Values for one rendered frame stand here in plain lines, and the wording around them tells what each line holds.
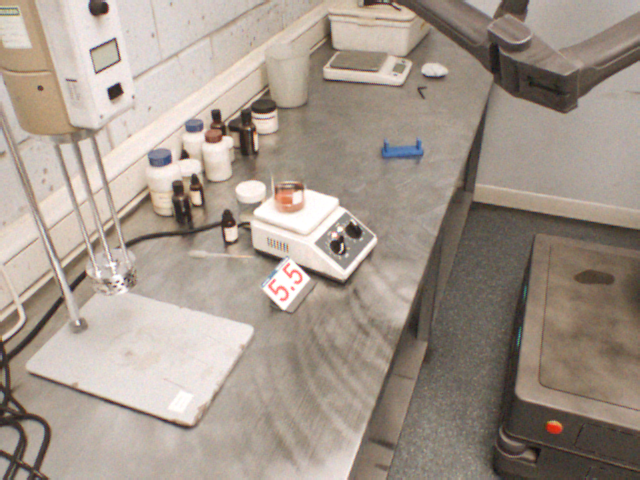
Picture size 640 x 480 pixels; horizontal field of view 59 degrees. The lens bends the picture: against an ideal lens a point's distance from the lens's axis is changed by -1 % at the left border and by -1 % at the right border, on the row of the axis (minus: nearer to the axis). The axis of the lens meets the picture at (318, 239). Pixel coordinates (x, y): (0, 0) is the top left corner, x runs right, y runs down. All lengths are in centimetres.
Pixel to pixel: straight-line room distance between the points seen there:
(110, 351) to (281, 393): 28
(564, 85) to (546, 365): 78
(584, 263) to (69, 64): 150
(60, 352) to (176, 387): 21
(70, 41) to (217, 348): 49
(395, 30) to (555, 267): 93
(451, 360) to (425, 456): 37
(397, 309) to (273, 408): 28
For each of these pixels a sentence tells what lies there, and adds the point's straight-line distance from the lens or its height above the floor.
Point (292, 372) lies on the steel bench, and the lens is 87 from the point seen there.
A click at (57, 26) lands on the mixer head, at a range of 63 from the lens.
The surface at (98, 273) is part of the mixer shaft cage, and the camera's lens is 82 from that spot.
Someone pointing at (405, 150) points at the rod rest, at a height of 76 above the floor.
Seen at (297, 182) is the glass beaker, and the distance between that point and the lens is 99.
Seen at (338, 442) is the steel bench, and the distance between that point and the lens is 79.
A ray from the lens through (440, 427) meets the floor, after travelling 175.
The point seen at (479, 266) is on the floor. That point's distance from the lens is 230.
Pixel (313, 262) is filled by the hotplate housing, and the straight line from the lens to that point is 101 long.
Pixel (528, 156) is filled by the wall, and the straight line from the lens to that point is 257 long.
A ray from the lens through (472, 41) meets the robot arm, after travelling 97.
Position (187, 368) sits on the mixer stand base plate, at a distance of 89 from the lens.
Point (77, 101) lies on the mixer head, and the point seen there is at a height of 118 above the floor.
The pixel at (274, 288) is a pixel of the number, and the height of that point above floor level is 78.
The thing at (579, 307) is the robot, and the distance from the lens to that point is 165.
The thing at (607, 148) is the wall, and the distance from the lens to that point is 256.
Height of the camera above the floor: 141
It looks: 36 degrees down
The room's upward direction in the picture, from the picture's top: 2 degrees counter-clockwise
